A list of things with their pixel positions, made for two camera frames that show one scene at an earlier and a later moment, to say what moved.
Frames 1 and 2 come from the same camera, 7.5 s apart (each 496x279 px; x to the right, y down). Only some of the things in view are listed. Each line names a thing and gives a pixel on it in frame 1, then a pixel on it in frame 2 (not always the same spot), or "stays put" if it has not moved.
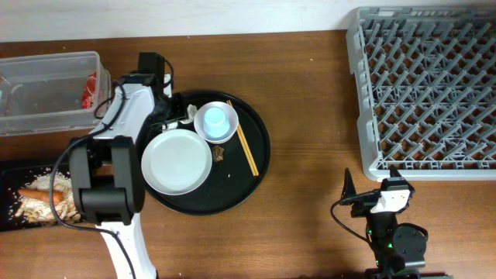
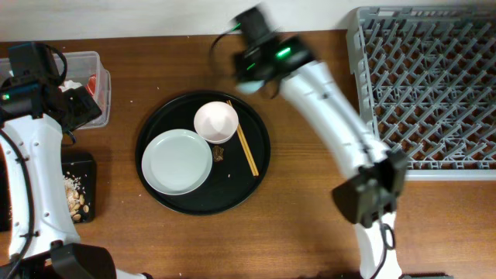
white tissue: [191, 110] to [69, 84]
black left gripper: [179, 111] to [87, 108]
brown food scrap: [218, 153] stays put
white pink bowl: [199, 121] stays put
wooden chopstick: [246, 148] stays put
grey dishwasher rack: [425, 90] stays put
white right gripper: [349, 190] to [238, 63]
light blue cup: [215, 125] to [249, 87]
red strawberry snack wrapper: [89, 90] stays put
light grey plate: [176, 162] stays put
